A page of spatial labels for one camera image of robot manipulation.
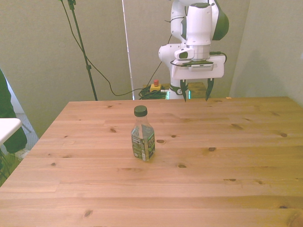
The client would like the white folding table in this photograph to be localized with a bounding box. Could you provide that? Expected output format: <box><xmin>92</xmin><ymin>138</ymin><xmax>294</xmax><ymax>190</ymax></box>
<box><xmin>0</xmin><ymin>118</ymin><xmax>23</xmax><ymax>145</ymax></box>

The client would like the black camera stand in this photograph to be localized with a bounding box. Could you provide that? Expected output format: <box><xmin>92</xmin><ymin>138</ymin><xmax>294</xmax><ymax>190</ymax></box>
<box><xmin>58</xmin><ymin>0</ymin><xmax>98</xmax><ymax>101</ymax></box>

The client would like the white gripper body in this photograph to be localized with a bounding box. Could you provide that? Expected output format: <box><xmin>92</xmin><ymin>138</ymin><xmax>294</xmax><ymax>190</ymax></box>
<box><xmin>170</xmin><ymin>54</ymin><xmax>225</xmax><ymax>80</ymax></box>

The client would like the yellow emergency stop button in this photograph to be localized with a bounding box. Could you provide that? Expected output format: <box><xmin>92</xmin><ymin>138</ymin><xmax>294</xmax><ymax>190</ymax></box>
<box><xmin>150</xmin><ymin>79</ymin><xmax>162</xmax><ymax>93</ymax></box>

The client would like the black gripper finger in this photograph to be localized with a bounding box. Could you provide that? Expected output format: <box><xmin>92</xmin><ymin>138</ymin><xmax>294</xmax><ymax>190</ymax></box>
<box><xmin>205</xmin><ymin>78</ymin><xmax>215</xmax><ymax>102</ymax></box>
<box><xmin>179</xmin><ymin>79</ymin><xmax>188</xmax><ymax>103</ymax></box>

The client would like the black cable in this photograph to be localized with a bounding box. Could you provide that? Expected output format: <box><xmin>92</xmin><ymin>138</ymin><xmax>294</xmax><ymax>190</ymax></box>
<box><xmin>60</xmin><ymin>0</ymin><xmax>152</xmax><ymax>96</ymax></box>

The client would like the coiled dark cable bundle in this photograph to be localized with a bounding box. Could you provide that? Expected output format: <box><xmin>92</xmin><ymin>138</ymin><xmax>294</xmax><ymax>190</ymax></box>
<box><xmin>138</xmin><ymin>87</ymin><xmax>169</xmax><ymax>100</ymax></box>

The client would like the white vertical rail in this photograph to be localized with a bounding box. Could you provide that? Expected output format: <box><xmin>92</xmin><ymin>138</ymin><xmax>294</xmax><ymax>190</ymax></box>
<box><xmin>121</xmin><ymin>0</ymin><xmax>135</xmax><ymax>100</ymax></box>

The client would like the clear plastic bottle black cap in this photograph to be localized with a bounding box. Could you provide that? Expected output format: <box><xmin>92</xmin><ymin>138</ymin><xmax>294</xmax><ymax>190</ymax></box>
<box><xmin>131</xmin><ymin>105</ymin><xmax>156</xmax><ymax>162</ymax></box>

